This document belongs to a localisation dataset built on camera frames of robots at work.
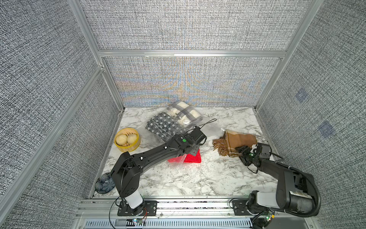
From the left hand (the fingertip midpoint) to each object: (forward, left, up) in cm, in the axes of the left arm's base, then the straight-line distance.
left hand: (194, 145), depth 82 cm
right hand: (+3, -28, -9) cm, 30 cm away
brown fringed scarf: (+5, -22, -9) cm, 24 cm away
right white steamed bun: (+12, +41, -9) cm, 43 cm away
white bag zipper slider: (+15, -21, -6) cm, 27 cm away
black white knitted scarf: (+20, +19, -8) cm, 29 cm away
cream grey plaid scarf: (+31, +4, -7) cm, 32 cm away
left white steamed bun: (+12, +47, -9) cm, 49 cm away
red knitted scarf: (-6, +5, -3) cm, 8 cm away
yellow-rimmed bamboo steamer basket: (+6, +42, -10) cm, 43 cm away
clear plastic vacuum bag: (+20, -14, -11) cm, 27 cm away
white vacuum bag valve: (+24, +3, -8) cm, 26 cm away
